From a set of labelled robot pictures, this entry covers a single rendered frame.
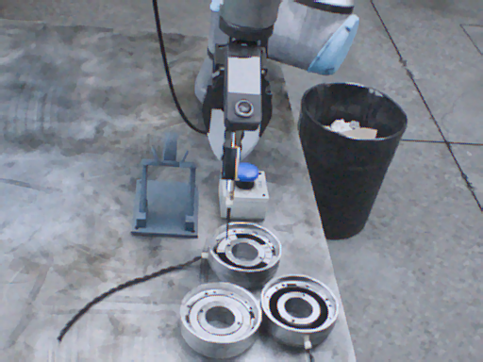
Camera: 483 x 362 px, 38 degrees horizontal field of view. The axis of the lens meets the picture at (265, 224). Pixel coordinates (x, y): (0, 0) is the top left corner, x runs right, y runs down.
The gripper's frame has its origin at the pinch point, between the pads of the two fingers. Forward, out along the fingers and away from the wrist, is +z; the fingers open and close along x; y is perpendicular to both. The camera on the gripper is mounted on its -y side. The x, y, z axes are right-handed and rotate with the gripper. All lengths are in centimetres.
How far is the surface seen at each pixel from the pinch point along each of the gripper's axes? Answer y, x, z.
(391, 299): 63, -61, 93
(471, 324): 53, -85, 94
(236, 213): 1.4, -2.1, 11.9
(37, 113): 27.1, 32.6, 13.1
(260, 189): 3.8, -5.7, 8.6
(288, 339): -24.6, -7.9, 11.0
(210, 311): -20.3, 2.1, 10.9
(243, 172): 4.0, -2.7, 5.7
